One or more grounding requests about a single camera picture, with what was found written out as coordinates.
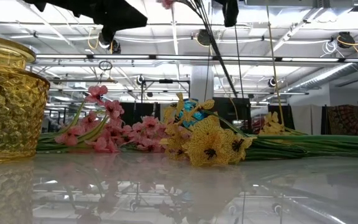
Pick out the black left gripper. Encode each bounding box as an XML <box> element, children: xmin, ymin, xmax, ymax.
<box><xmin>23</xmin><ymin>0</ymin><xmax>148</xmax><ymax>43</ymax></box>

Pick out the blue glass vase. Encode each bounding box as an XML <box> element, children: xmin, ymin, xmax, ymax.
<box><xmin>177</xmin><ymin>98</ymin><xmax>209</xmax><ymax>129</ymax></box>

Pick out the amber textured glass vase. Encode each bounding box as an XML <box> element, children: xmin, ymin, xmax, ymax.
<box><xmin>0</xmin><ymin>35</ymin><xmax>51</xmax><ymax>162</ymax></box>

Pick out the long linear ceiling light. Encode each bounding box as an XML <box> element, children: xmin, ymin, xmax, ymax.
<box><xmin>35</xmin><ymin>53</ymin><xmax>358</xmax><ymax>63</ymax></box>

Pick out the white square column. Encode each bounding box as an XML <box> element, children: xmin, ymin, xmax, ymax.
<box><xmin>190</xmin><ymin>64</ymin><xmax>214</xmax><ymax>102</ymax></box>

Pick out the black partition panel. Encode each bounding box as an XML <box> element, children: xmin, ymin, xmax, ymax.
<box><xmin>267</xmin><ymin>104</ymin><xmax>298</xmax><ymax>131</ymax></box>
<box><xmin>211</xmin><ymin>97</ymin><xmax>252</xmax><ymax>131</ymax></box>
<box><xmin>119</xmin><ymin>101</ymin><xmax>161</xmax><ymax>125</ymax></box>

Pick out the white curtain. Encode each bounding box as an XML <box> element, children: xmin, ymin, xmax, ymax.
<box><xmin>290</xmin><ymin>104</ymin><xmax>323</xmax><ymax>135</ymax></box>

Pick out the red patterned tapestry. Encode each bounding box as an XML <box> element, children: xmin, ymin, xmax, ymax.
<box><xmin>327</xmin><ymin>105</ymin><xmax>358</xmax><ymax>137</ymax></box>

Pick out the black ceiling cable reel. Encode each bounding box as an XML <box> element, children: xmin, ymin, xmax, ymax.
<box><xmin>196</xmin><ymin>29</ymin><xmax>213</xmax><ymax>47</ymax></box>
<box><xmin>97</xmin><ymin>30</ymin><xmax>122</xmax><ymax>54</ymax></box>
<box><xmin>336</xmin><ymin>30</ymin><xmax>356</xmax><ymax>49</ymax></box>

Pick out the black hanging cable ring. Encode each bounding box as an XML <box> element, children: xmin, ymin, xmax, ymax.
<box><xmin>98</xmin><ymin>60</ymin><xmax>114</xmax><ymax>72</ymax></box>

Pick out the black hanging cable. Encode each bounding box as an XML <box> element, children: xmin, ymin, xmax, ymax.
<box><xmin>233</xmin><ymin>26</ymin><xmax>244</xmax><ymax>99</ymax></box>

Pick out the yellow hanging cable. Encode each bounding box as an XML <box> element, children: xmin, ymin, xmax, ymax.
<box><xmin>265</xmin><ymin>4</ymin><xmax>286</xmax><ymax>127</ymax></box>

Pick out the black overhead stand frame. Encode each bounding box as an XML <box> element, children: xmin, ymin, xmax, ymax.
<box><xmin>140</xmin><ymin>78</ymin><xmax>191</xmax><ymax>103</ymax></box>

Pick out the silver ventilation duct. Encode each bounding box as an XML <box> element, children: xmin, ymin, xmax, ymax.
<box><xmin>286</xmin><ymin>62</ymin><xmax>358</xmax><ymax>93</ymax></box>

